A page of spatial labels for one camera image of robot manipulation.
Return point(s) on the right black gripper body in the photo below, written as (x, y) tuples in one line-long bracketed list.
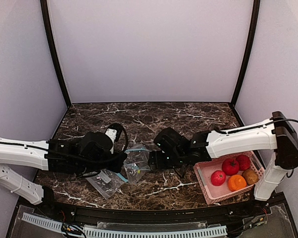
[(155, 161)]

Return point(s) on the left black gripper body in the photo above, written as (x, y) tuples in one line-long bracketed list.
[(119, 162)]

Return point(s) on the clear zip bag blue zipper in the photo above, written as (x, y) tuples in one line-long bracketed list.
[(136, 163)]

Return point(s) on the red tomato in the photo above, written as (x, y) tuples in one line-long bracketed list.
[(230, 167)]

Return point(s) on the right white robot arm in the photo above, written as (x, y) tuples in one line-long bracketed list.
[(271, 147)]

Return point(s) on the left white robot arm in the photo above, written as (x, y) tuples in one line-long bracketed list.
[(83, 158)]

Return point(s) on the orange tangerine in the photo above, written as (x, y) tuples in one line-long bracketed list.
[(236, 182)]

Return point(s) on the red strawberry fruit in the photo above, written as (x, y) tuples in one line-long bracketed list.
[(244, 162)]

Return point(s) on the brown kiwi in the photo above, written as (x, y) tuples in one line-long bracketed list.
[(250, 176)]

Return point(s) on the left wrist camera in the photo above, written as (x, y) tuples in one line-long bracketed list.
[(114, 131)]

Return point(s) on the black front table rail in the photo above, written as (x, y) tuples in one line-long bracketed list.
[(215, 214)]

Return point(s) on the white slotted cable duct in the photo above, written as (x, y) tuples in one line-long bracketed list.
[(116, 230)]

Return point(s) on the left black frame post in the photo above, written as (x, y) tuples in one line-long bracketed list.
[(53, 52)]

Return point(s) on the black frame post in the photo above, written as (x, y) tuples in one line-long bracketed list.
[(53, 52), (247, 51)]

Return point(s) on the right black frame post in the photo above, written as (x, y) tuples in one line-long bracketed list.
[(247, 51)]

